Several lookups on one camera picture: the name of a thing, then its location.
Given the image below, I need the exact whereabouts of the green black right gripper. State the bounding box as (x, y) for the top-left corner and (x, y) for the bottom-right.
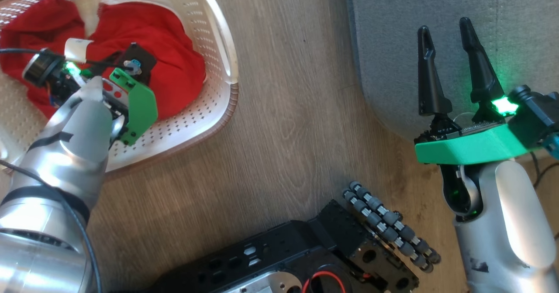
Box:
(414, 17), (531, 165)

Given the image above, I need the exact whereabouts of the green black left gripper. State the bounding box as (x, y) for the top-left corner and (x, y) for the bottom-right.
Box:
(45, 43), (158, 146)

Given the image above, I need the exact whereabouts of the red garment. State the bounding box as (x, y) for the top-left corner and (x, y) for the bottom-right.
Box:
(0, 0), (207, 121)

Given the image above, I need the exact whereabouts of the grey fabric sofa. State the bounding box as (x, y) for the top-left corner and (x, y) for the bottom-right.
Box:
(345, 0), (559, 144)

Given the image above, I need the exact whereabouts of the white plastic laundry basket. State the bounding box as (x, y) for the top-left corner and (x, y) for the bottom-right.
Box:
(0, 0), (240, 174)

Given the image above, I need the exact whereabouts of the grey roller wheel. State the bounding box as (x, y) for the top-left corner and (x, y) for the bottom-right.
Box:
(342, 180), (442, 273)

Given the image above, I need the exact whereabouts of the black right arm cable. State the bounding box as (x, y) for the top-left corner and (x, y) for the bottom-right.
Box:
(530, 151), (559, 190)

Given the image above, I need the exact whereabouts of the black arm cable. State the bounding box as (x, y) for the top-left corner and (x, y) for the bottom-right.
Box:
(530, 151), (559, 190)
(0, 159), (104, 293)

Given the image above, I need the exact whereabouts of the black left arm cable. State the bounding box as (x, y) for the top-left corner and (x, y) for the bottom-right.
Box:
(0, 159), (104, 293)

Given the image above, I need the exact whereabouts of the red wire loop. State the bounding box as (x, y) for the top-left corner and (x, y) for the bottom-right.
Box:
(301, 270), (346, 293)

